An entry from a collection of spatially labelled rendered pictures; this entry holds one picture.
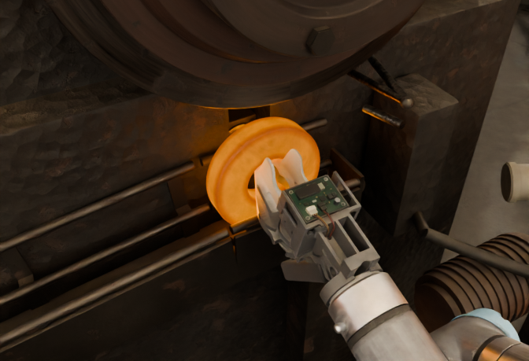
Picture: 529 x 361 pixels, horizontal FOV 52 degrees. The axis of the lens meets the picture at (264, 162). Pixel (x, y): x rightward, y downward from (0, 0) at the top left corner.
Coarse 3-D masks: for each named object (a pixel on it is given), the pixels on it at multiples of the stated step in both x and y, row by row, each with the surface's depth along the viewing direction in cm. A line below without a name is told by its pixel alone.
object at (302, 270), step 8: (288, 264) 68; (296, 264) 66; (304, 264) 63; (312, 264) 62; (288, 272) 68; (296, 272) 66; (304, 272) 64; (312, 272) 62; (320, 272) 60; (296, 280) 67; (304, 280) 65; (312, 280) 63; (320, 280) 60; (328, 280) 60
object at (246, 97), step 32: (64, 0) 42; (96, 0) 43; (96, 32) 45; (128, 64) 48; (160, 64) 49; (352, 64) 61; (192, 96) 53; (224, 96) 55; (256, 96) 57; (288, 96) 59
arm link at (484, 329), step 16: (464, 320) 65; (480, 320) 65; (496, 320) 65; (432, 336) 64; (448, 336) 63; (464, 336) 63; (480, 336) 62; (496, 336) 61; (512, 336) 64; (448, 352) 61; (464, 352) 61; (480, 352) 60; (496, 352) 58; (512, 352) 57; (528, 352) 56
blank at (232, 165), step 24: (264, 120) 67; (288, 120) 69; (240, 144) 65; (264, 144) 66; (288, 144) 68; (312, 144) 70; (216, 168) 66; (240, 168) 66; (312, 168) 72; (216, 192) 66; (240, 192) 68; (240, 216) 70
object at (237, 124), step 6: (246, 108) 77; (228, 114) 76; (234, 114) 76; (240, 114) 76; (246, 114) 76; (252, 114) 76; (234, 120) 75; (240, 120) 75; (246, 120) 76; (252, 120) 76; (234, 126) 75; (240, 126) 76
